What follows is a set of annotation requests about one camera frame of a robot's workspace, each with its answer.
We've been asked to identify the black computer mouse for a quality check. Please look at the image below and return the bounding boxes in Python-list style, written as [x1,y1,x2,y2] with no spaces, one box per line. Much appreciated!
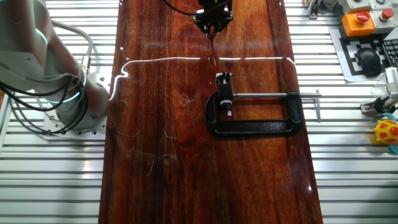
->
[356,47,383,78]

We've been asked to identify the orange emergency stop box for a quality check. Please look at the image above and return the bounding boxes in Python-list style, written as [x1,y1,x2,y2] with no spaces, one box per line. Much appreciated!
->
[341,11,376,37]

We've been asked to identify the silver ribbed camera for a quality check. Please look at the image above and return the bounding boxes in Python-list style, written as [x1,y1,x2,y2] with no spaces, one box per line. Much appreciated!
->
[384,66,398,100]

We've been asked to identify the clear plastic cup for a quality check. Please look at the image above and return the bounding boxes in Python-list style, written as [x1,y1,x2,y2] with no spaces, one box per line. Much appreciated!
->
[369,81,389,100]

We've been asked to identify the black keyboard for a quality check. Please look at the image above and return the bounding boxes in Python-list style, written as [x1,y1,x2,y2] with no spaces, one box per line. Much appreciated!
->
[382,29,398,68]

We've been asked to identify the silver camera mount bracket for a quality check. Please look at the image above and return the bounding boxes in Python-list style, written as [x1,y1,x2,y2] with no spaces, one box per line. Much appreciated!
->
[359,93,398,116]

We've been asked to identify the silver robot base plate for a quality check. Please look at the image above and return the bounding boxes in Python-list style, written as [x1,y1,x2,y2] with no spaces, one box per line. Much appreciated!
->
[41,72,109,141]

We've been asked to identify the black C-clamp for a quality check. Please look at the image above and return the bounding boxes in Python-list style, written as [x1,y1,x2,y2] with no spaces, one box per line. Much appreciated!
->
[204,89,322,137]

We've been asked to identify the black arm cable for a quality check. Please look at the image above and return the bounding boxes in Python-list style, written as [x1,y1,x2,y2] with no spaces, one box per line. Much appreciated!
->
[0,0,233,135]

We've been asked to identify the grey control box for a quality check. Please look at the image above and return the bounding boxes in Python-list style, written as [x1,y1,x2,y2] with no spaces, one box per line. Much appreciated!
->
[337,0,398,14]

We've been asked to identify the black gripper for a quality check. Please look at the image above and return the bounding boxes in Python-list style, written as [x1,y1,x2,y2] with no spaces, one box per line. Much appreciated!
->
[193,0,234,38]

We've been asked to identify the grey emergency stop box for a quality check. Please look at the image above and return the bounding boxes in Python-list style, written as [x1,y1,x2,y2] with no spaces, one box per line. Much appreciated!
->
[369,7,398,34]

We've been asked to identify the silver metal bracket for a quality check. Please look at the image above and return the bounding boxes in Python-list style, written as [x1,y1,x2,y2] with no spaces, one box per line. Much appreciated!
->
[307,0,324,20]

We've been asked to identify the thick grey cable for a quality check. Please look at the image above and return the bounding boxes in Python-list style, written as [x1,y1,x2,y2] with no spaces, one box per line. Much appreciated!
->
[49,19,95,76]

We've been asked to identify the yellow orange toy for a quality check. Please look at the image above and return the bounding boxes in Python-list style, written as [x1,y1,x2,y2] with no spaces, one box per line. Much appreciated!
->
[373,112,398,155]

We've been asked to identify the checkered marker sheet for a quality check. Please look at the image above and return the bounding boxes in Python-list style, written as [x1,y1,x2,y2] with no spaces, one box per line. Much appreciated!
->
[328,26,393,83]

